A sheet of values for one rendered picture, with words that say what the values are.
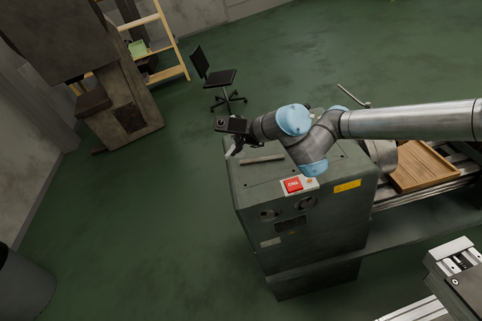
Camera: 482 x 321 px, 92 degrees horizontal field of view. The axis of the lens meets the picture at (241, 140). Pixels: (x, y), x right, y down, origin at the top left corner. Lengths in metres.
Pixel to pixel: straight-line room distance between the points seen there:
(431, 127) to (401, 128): 0.05
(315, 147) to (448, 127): 0.24
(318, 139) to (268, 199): 0.39
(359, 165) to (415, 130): 0.47
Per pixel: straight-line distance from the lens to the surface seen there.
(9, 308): 2.91
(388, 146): 1.21
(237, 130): 0.66
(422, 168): 1.57
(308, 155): 0.58
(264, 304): 2.09
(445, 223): 1.82
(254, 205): 0.91
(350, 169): 0.99
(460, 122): 0.54
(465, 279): 0.98
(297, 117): 0.54
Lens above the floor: 2.01
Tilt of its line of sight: 40 degrees down
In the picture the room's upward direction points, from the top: 18 degrees counter-clockwise
